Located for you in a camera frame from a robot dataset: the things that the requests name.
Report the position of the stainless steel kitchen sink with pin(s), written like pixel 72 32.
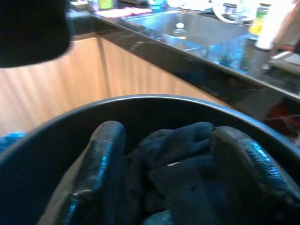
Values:
pixel 194 28

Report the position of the dark blurred object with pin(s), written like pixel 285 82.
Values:
pixel 30 30

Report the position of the dark navy cloth garment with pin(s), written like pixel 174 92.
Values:
pixel 178 173

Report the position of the white paper towel roll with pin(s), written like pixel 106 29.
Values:
pixel 269 28

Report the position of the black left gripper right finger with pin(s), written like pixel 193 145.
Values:
pixel 253 173

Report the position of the black stone kitchen counter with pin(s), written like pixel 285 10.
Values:
pixel 178 58

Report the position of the wooden kitchen cabinet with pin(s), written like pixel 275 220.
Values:
pixel 77 79

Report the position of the black round plastic basin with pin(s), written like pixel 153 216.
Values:
pixel 54 152

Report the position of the pink cloth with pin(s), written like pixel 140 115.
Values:
pixel 124 11

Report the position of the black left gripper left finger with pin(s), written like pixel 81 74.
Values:
pixel 98 168

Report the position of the clear plastic water bottle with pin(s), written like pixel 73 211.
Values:
pixel 180 31

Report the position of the yellow green dish soap bottle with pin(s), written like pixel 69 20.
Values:
pixel 256 21

